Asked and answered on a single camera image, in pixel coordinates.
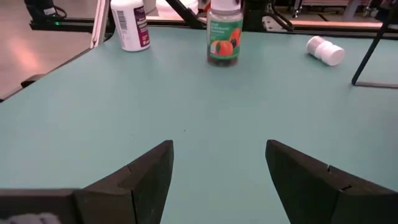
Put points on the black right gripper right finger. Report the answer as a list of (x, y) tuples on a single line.
[(317, 193)]

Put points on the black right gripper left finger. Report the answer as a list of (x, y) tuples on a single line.
[(136, 189)]

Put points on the large white bottle purple label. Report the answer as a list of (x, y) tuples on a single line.
[(127, 28)]

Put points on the clear gummies jar green label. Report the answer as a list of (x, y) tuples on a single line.
[(224, 40)]

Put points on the silver aluminium post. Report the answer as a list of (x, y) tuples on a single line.
[(99, 23)]

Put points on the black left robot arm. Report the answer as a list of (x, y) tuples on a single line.
[(253, 15)]

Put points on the small white pill bottle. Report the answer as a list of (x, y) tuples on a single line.
[(328, 53)]

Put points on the wooden shelf black metal legs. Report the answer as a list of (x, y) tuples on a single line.
[(377, 84)]

